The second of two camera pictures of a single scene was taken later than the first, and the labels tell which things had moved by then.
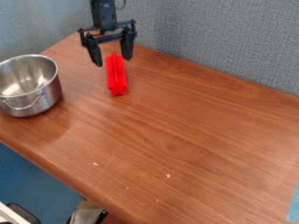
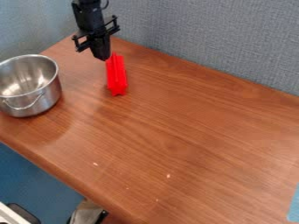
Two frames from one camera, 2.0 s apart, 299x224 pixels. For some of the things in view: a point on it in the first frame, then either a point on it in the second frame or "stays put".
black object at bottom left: [22, 213] stays put
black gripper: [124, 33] → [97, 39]
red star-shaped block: [116, 73] stays put
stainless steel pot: [30, 86] stays put
